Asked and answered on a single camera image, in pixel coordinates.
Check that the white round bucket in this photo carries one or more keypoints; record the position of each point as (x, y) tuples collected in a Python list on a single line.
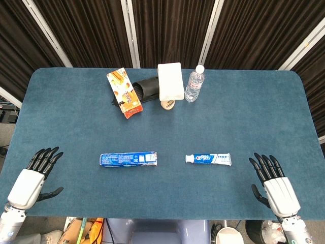
[(228, 236)]

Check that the orange yellow plastic bag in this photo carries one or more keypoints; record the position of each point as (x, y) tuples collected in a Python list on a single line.
[(95, 231)]

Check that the white partition frame post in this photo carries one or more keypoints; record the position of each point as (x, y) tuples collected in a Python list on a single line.
[(10, 97), (46, 30), (130, 33), (304, 46), (210, 33)]

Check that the black trash bin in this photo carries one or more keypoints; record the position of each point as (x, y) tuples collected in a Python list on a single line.
[(254, 231)]

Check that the black floor equipment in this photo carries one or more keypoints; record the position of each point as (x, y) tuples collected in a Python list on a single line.
[(7, 117)]

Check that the green stick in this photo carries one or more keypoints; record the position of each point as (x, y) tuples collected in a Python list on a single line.
[(81, 231)]

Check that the blue felt table mat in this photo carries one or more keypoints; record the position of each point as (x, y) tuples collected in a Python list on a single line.
[(162, 132)]

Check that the orange snack box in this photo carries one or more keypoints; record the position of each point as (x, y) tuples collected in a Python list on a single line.
[(124, 92)]

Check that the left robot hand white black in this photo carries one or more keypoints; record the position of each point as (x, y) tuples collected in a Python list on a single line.
[(26, 185)]

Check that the grey white shoe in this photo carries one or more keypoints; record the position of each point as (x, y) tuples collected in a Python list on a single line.
[(52, 236)]

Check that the blue toothpaste box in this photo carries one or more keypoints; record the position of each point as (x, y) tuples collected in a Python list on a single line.
[(127, 159)]

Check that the clear plastic water bottle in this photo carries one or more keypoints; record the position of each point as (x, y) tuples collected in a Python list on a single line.
[(194, 85)]

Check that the blue white toothpaste tube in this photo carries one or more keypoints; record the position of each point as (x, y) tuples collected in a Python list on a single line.
[(210, 159)]

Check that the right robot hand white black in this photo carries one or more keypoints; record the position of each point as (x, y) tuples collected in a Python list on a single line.
[(280, 194)]

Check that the lavender robot torso base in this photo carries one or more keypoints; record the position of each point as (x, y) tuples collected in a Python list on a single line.
[(157, 231)]

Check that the dark brown pleated curtain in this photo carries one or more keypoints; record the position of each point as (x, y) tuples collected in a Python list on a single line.
[(15, 38), (254, 33), (83, 33), (314, 76), (172, 30)]

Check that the white tissue pack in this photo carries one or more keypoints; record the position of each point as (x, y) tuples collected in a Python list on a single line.
[(170, 81)]

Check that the small wooden round object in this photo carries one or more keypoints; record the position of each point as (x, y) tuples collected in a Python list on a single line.
[(167, 104)]

